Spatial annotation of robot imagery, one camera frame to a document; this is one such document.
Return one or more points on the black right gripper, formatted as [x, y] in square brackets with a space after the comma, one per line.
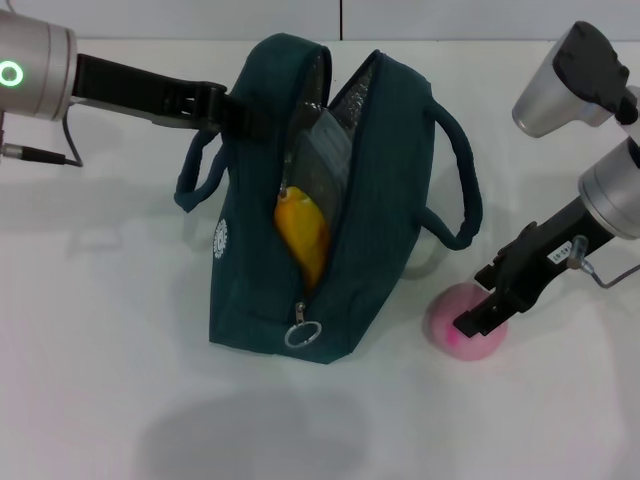
[540, 260]

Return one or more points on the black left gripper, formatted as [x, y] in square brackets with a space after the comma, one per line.
[145, 100]

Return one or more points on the pink peach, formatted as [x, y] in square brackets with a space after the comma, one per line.
[445, 325]

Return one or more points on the clear plastic lunch box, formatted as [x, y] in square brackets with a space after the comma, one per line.
[320, 155]

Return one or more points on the yellow banana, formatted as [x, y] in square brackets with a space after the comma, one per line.
[302, 230]

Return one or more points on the dark teal insulated lunch bag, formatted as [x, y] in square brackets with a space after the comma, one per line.
[380, 210]

